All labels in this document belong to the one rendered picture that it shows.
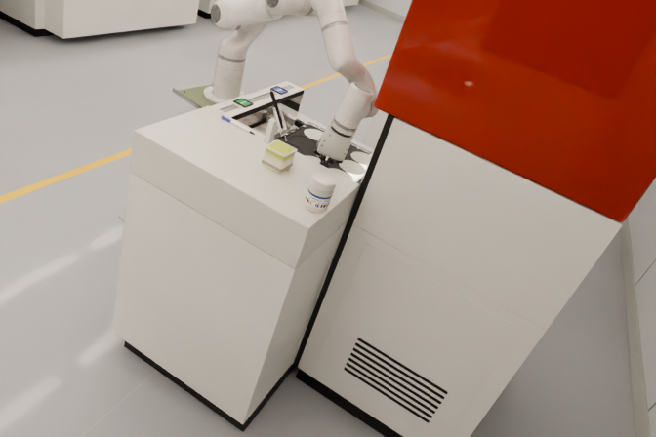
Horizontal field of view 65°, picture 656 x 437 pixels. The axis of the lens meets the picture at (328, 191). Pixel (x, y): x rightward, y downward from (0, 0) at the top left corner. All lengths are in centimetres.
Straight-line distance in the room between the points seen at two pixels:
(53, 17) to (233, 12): 294
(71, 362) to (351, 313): 106
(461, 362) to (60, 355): 146
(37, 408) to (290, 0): 162
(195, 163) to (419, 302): 85
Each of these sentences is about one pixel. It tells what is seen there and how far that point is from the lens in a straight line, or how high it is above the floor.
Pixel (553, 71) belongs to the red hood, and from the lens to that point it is 143.
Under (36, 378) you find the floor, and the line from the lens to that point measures 219.
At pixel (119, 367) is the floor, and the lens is 220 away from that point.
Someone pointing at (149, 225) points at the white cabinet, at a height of 66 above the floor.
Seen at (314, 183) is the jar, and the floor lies 105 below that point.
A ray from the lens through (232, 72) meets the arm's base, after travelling 224.
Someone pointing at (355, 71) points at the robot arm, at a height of 126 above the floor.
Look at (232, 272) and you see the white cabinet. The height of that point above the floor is 68.
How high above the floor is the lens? 174
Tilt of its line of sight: 30 degrees down
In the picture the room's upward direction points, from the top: 19 degrees clockwise
